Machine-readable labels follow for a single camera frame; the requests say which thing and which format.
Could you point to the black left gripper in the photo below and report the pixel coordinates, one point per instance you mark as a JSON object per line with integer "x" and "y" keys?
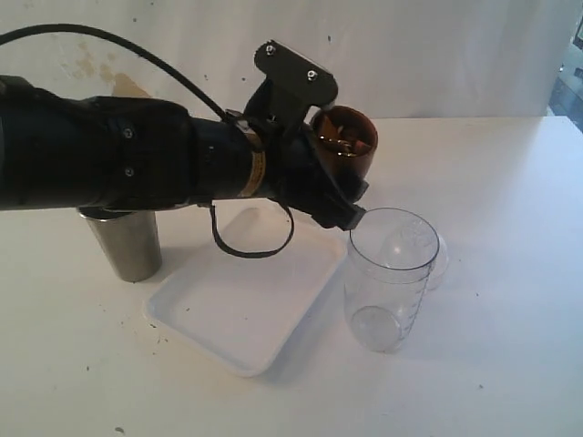
{"x": 302, "y": 174}

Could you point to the brown wooden cup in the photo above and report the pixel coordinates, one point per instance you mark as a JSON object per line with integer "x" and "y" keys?
{"x": 348, "y": 117}

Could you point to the brown cereal contents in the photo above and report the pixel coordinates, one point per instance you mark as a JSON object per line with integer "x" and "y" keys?
{"x": 341, "y": 140}

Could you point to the stainless steel cup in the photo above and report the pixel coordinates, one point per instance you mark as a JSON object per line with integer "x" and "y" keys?
{"x": 129, "y": 240}

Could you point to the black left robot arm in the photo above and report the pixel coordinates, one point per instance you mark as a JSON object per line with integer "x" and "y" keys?
{"x": 132, "y": 154}

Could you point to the clear plastic measuring cup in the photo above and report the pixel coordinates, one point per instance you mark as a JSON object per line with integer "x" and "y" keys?
{"x": 381, "y": 303}

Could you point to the white plastic tray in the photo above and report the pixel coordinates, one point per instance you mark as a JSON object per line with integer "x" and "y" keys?
{"x": 241, "y": 312}

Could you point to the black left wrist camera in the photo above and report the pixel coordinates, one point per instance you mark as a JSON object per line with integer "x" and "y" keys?
{"x": 292, "y": 85}

